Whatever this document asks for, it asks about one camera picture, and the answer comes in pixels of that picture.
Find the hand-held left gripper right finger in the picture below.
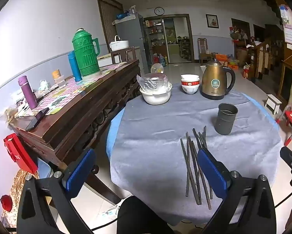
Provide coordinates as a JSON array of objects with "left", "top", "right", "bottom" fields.
[{"left": 197, "top": 148, "right": 277, "bottom": 234}]

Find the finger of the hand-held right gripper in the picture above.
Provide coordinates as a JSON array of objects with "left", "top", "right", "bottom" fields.
[{"left": 280, "top": 146, "right": 292, "bottom": 168}]

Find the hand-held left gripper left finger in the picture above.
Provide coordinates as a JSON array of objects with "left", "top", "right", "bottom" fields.
[{"left": 16, "top": 147, "right": 100, "bottom": 234}]

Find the bundle of dark chopsticks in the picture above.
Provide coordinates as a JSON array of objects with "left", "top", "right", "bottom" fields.
[{"left": 180, "top": 126, "right": 213, "bottom": 210}]

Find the grey metal utensil holder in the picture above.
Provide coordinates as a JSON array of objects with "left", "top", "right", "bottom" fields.
[{"left": 214, "top": 103, "right": 238, "bottom": 136}]

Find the small white stool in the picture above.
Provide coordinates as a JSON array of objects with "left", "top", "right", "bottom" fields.
[{"left": 265, "top": 94, "right": 282, "bottom": 114}]

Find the dark wooden sideboard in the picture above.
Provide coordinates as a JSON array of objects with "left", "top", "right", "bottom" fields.
[{"left": 8, "top": 59, "right": 140, "bottom": 173}]

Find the blue table cover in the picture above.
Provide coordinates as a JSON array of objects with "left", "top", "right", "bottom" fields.
[{"left": 106, "top": 94, "right": 279, "bottom": 156}]

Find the red paper bag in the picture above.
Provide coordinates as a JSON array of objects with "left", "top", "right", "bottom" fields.
[{"left": 3, "top": 134, "right": 38, "bottom": 175}]

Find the round table with grey cloth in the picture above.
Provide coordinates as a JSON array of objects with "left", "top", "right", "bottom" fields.
[{"left": 107, "top": 83, "right": 283, "bottom": 227}]

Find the black smartphone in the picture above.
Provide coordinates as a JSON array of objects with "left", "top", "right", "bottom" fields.
[{"left": 25, "top": 107, "right": 49, "bottom": 131}]

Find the person's black trouser leg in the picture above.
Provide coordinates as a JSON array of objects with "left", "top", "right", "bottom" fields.
[{"left": 117, "top": 196, "right": 174, "bottom": 234}]

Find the pink checkered cloth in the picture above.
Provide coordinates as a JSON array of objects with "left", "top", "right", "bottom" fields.
[{"left": 14, "top": 62, "right": 128, "bottom": 117}]

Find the small red object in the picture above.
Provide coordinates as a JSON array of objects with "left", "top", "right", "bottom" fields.
[{"left": 0, "top": 195, "right": 13, "bottom": 212}]

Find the red banded white bowl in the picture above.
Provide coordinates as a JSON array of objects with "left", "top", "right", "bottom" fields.
[{"left": 181, "top": 83, "right": 199, "bottom": 95}]

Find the gold electric kettle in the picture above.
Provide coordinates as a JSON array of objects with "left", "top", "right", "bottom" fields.
[{"left": 200, "top": 58, "right": 236, "bottom": 100}]

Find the white enamel basin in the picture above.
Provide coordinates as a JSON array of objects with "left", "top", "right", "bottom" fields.
[{"left": 139, "top": 83, "right": 173, "bottom": 105}]

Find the purple bottle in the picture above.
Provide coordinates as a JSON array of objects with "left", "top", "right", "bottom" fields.
[{"left": 18, "top": 75, "right": 38, "bottom": 110}]

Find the wooden stair railing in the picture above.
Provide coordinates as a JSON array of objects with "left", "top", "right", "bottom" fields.
[{"left": 248, "top": 36, "right": 284, "bottom": 80}]

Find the blue thermos flask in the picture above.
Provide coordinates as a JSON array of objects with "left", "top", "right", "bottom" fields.
[{"left": 68, "top": 51, "right": 82, "bottom": 82}]

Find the white chest freezer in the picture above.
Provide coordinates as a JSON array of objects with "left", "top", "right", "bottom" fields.
[{"left": 97, "top": 54, "right": 112, "bottom": 67}]

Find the green thermos flask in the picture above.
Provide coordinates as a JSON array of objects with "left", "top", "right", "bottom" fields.
[{"left": 72, "top": 28, "right": 101, "bottom": 81}]

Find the small round fan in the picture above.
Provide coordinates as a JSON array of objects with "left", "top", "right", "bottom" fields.
[{"left": 151, "top": 63, "right": 164, "bottom": 75}]

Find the dark wooden chair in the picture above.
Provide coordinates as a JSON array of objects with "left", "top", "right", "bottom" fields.
[{"left": 111, "top": 47, "right": 136, "bottom": 64}]

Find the brown wooden chair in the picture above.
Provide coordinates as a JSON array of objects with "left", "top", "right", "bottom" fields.
[{"left": 198, "top": 38, "right": 213, "bottom": 64}]

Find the grey refrigerator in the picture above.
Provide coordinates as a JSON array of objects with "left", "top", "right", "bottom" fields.
[{"left": 115, "top": 13, "right": 149, "bottom": 71}]

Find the shelf with bottles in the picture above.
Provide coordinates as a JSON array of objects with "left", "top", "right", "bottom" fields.
[{"left": 144, "top": 17, "right": 166, "bottom": 65}]

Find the brown door curtain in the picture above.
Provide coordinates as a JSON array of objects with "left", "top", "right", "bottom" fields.
[{"left": 96, "top": 0, "right": 124, "bottom": 51}]

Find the black cable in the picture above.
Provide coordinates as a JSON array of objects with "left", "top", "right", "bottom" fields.
[{"left": 274, "top": 191, "right": 292, "bottom": 209}]

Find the pink wall calendar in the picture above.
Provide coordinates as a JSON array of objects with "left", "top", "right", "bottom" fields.
[{"left": 279, "top": 4, "right": 292, "bottom": 46}]

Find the white pot with handle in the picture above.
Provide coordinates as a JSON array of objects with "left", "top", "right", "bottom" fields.
[{"left": 109, "top": 35, "right": 129, "bottom": 51}]

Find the framed wall picture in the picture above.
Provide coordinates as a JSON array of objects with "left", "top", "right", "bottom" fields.
[{"left": 206, "top": 14, "right": 219, "bottom": 29}]

